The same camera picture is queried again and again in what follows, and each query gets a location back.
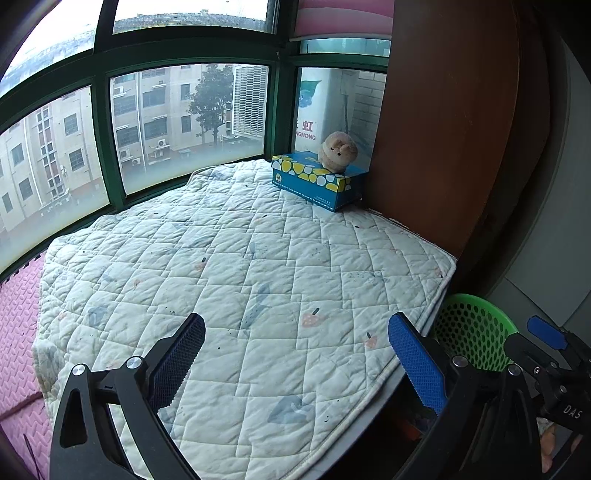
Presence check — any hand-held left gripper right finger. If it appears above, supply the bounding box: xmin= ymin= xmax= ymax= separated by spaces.
xmin=388 ymin=312 xmax=541 ymax=480

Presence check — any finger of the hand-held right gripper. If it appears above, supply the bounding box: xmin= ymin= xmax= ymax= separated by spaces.
xmin=505 ymin=333 xmax=575 ymax=384
xmin=529 ymin=316 xmax=591 ymax=365

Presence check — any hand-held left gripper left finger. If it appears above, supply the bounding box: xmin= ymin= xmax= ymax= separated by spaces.
xmin=48 ymin=313 xmax=206 ymax=480

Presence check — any green perforated plastic basket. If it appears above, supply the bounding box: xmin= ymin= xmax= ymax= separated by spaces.
xmin=434 ymin=293 xmax=519 ymax=372

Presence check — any white quilted mat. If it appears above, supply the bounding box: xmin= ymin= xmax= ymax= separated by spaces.
xmin=32 ymin=159 xmax=458 ymax=480

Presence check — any pink foam floor mat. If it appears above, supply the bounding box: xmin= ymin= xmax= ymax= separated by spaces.
xmin=0 ymin=261 xmax=58 ymax=480

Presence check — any blue dotted tissue box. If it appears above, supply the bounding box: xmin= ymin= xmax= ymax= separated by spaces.
xmin=271 ymin=152 xmax=369 ymax=212

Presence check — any brown wooden panel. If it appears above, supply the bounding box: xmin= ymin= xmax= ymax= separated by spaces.
xmin=365 ymin=0 xmax=555 ymax=278

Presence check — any beige plush toy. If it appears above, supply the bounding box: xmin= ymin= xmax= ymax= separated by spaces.
xmin=318 ymin=131 xmax=359 ymax=174

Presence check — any beige apartment building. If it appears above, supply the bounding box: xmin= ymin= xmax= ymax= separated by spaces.
xmin=0 ymin=65 xmax=232 ymax=259

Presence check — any green tree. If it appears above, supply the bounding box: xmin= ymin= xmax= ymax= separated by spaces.
xmin=188 ymin=65 xmax=234 ymax=144

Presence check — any outdoor air conditioner unit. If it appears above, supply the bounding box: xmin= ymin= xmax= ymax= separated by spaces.
xmin=231 ymin=65 xmax=269 ymax=139

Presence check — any white printed appliance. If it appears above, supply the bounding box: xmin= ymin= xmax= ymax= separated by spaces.
xmin=295 ymin=68 xmax=345 ymax=153

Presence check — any pink roller blind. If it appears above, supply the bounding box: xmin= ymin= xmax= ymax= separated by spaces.
xmin=293 ymin=0 xmax=395 ymax=40

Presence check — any thin black cable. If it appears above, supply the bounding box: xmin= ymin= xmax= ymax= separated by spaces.
xmin=25 ymin=438 xmax=49 ymax=478

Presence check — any green window frame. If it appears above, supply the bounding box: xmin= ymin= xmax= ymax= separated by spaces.
xmin=0 ymin=0 xmax=393 ymax=278

